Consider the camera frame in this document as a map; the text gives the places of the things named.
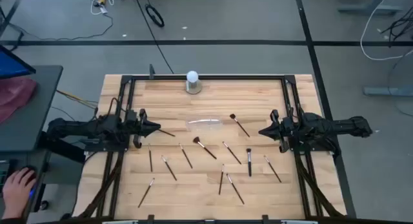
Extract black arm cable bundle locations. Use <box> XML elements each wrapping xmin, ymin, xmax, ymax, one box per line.
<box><xmin>294</xmin><ymin>152</ymin><xmax>345</xmax><ymax>218</ymax></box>
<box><xmin>76</xmin><ymin>151</ymin><xmax>125</xmax><ymax>219</ymax></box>

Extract black keyboard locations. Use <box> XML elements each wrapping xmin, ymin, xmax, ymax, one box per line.
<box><xmin>0</xmin><ymin>159</ymin><xmax>10</xmax><ymax>189</ymax></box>

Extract white and yellow cable bundle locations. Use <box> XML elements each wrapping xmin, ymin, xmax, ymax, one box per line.
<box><xmin>90</xmin><ymin>0</ymin><xmax>126</xmax><ymax>16</ymax></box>

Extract short black pen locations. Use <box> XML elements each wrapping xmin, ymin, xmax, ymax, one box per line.
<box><xmin>161</xmin><ymin>155</ymin><xmax>178</xmax><ymax>182</ymax></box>

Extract coiled black cable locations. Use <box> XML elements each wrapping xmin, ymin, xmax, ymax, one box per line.
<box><xmin>145</xmin><ymin>3</ymin><xmax>166</xmax><ymax>28</ymax></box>

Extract red cloth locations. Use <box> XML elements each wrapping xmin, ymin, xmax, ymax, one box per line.
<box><xmin>0</xmin><ymin>77</ymin><xmax>38</xmax><ymax>124</ymax></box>

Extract grey desk foot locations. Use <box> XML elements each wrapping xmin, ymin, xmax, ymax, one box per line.
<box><xmin>337</xmin><ymin>0</ymin><xmax>404</xmax><ymax>17</ymax></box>
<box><xmin>363</xmin><ymin>80</ymin><xmax>413</xmax><ymax>97</ymax></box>

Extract thin black floor cable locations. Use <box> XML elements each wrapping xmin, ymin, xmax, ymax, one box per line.
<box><xmin>0</xmin><ymin>14</ymin><xmax>114</xmax><ymax>41</ymax></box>

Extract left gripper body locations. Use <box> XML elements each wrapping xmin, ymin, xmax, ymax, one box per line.
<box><xmin>125</xmin><ymin>108</ymin><xmax>148</xmax><ymax>149</ymax></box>

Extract yellow cables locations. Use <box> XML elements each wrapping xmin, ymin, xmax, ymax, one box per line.
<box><xmin>55</xmin><ymin>89</ymin><xmax>99</xmax><ymax>110</ymax></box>

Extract computer monitor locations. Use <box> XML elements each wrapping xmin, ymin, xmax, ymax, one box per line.
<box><xmin>0</xmin><ymin>44</ymin><xmax>37</xmax><ymax>80</ymax></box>

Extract white globe lamp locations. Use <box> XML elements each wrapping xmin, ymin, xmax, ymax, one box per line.
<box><xmin>185</xmin><ymin>70</ymin><xmax>203</xmax><ymax>96</ymax></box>

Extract long black floor cable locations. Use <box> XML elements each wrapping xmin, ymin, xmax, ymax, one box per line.
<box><xmin>134</xmin><ymin>0</ymin><xmax>175</xmax><ymax>75</ymax></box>

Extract person's hand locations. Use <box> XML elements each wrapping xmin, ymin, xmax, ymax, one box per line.
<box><xmin>1</xmin><ymin>167</ymin><xmax>38</xmax><ymax>220</ymax></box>

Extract clear acrylic organizer box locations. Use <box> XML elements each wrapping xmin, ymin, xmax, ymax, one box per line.
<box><xmin>185</xmin><ymin>117</ymin><xmax>224</xmax><ymax>132</ymax></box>

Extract white floor cable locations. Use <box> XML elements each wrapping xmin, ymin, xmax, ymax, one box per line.
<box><xmin>360</xmin><ymin>0</ymin><xmax>413</xmax><ymax>61</ymax></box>

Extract thick dark-bristled makeup brush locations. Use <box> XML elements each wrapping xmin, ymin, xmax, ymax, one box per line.
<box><xmin>246</xmin><ymin>148</ymin><xmax>253</xmax><ymax>178</ymax></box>

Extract black cable tangle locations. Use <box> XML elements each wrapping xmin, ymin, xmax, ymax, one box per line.
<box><xmin>380</xmin><ymin>10</ymin><xmax>413</xmax><ymax>48</ymax></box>

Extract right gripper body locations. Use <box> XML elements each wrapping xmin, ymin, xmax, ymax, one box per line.
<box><xmin>270</xmin><ymin>109</ymin><xmax>296</xmax><ymax>154</ymax></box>

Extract dark grey desk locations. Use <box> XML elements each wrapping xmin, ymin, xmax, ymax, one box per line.
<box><xmin>0</xmin><ymin>65</ymin><xmax>64</xmax><ymax>224</ymax></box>

